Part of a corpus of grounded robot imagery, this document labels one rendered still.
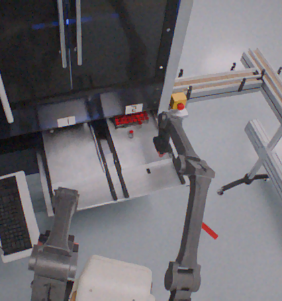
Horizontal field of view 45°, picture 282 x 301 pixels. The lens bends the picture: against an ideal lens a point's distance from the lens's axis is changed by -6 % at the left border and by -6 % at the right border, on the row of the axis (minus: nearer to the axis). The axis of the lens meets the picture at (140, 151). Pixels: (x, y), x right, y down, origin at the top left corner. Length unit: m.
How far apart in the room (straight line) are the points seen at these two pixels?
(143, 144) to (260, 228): 1.32
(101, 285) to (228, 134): 2.33
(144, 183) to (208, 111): 1.65
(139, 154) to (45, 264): 1.10
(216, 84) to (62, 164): 1.00
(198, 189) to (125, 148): 0.74
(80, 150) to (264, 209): 1.62
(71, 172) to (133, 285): 0.86
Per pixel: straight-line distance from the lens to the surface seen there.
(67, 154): 1.81
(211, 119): 3.21
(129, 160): 1.79
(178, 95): 1.89
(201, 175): 1.17
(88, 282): 1.04
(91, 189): 1.71
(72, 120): 1.75
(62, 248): 0.86
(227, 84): 2.19
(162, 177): 1.76
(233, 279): 2.61
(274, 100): 2.26
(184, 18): 1.50
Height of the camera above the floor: 2.40
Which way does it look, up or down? 56 degrees down
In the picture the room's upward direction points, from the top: 10 degrees clockwise
